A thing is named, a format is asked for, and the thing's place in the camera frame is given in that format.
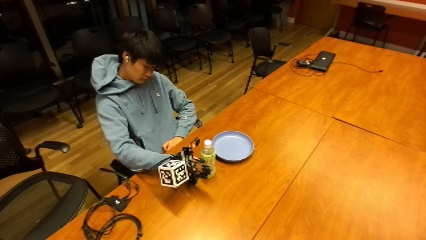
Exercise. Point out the green bottle with white cap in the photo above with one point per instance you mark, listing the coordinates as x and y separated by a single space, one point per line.
208 156

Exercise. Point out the white marker cube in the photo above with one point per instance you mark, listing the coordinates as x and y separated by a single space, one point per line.
174 174

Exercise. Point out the blue plate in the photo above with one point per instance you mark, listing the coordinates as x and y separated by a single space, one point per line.
234 146

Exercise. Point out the grey-blue hoodie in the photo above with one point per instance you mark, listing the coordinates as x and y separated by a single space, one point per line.
134 116

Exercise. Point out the the person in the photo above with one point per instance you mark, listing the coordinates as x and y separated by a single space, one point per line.
138 100

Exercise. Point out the white earbud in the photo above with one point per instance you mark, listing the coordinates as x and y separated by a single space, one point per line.
127 59

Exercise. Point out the black mesh office chair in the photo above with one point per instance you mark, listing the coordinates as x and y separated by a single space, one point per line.
54 200

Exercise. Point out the black office chair with armrest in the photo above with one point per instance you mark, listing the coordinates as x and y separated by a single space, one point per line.
14 156

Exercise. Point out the row of black chairs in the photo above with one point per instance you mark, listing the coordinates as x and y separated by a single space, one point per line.
208 33

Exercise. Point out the black armchair with metal legs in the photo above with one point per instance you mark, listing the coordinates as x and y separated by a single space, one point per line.
264 53
371 16

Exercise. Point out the black laptop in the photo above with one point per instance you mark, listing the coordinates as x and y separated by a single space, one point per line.
323 60

